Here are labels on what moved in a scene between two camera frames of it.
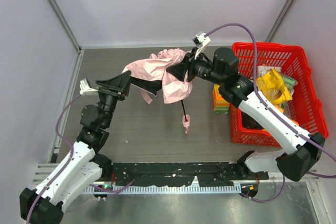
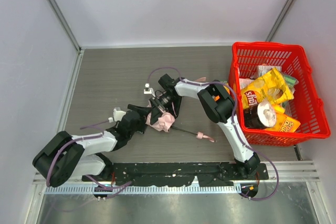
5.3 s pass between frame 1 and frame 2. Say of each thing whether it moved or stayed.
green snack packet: stayed
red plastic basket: stayed
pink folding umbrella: moved
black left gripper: moved
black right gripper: moved
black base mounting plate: stayed
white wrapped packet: stayed
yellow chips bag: stayed
